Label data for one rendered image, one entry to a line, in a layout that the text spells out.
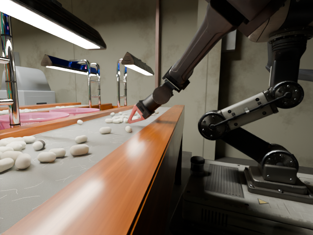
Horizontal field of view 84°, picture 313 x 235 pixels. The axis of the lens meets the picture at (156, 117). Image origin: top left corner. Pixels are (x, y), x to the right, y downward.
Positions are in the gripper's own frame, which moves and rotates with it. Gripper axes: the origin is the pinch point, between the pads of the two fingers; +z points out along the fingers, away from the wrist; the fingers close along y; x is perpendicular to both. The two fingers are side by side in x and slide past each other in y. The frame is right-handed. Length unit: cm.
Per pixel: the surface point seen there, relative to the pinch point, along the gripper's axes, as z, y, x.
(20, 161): 3.6, 41.3, -2.6
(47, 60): 34, -38, -68
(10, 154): 6.6, 39.5, -5.4
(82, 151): -0.2, 32.7, 1.7
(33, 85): 164, -184, -164
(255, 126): -63, -183, 94
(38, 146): 8.3, 32.1, -5.7
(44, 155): 2.8, 37.7, -1.6
